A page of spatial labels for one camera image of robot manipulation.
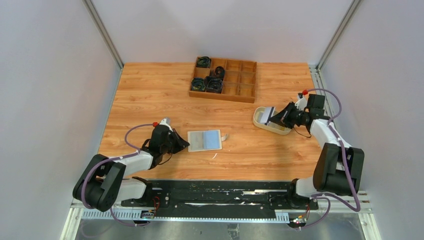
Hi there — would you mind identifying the yellow beige card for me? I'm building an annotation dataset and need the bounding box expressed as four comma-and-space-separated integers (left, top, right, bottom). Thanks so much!
268, 122, 286, 131

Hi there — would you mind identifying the white leather card holder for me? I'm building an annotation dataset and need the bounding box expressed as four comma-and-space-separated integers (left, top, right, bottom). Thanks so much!
187, 129, 229, 152

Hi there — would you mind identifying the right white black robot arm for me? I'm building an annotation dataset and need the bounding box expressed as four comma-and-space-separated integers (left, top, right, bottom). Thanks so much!
267, 91, 365, 212

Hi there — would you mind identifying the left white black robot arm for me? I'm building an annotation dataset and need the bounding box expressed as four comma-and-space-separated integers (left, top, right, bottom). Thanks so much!
72, 122, 190, 212

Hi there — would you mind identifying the beige plate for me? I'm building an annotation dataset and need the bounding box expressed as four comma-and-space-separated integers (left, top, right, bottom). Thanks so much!
252, 106, 291, 136

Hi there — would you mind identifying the wooden compartment tray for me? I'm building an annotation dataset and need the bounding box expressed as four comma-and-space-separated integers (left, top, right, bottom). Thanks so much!
188, 56, 257, 104

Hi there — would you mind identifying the dark coiled belt bottom-left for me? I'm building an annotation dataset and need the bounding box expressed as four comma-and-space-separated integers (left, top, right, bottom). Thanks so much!
190, 77, 206, 92

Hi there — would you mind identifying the black coiled belt bottom-middle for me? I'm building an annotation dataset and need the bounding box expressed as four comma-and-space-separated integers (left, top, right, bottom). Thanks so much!
205, 76, 223, 94

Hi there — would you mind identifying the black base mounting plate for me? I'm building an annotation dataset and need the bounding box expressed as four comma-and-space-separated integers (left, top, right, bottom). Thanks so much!
116, 180, 319, 220

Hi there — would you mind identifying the black coiled belt middle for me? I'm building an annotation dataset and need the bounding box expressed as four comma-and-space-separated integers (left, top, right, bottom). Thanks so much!
214, 66, 225, 79

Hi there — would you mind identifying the black coiled belt top-left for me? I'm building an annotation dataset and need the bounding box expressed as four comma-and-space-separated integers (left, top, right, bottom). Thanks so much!
196, 56, 212, 69

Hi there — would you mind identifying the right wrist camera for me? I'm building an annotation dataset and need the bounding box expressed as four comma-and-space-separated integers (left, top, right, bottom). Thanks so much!
295, 89, 309, 111

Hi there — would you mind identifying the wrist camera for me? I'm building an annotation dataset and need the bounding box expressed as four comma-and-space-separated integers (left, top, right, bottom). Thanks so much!
152, 117, 173, 131
295, 89, 309, 111

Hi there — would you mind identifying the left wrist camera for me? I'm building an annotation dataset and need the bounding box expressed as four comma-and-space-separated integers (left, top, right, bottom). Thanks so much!
152, 117, 173, 131

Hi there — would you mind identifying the right side aluminium rail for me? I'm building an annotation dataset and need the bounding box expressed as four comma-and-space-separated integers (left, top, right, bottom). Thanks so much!
308, 64, 357, 190

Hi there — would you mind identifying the aluminium frame rail front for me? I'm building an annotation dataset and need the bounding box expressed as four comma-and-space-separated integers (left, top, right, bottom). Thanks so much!
60, 197, 381, 240

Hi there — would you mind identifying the right aluminium corner post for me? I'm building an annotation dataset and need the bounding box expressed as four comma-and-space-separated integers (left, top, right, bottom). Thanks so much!
316, 0, 363, 72

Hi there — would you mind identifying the aluminium corner post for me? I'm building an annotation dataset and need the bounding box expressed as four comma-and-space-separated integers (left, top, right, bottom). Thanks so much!
82, 0, 124, 71
316, 0, 363, 72

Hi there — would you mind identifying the left aluminium corner post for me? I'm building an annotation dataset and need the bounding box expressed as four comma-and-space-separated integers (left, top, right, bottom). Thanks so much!
82, 0, 124, 71

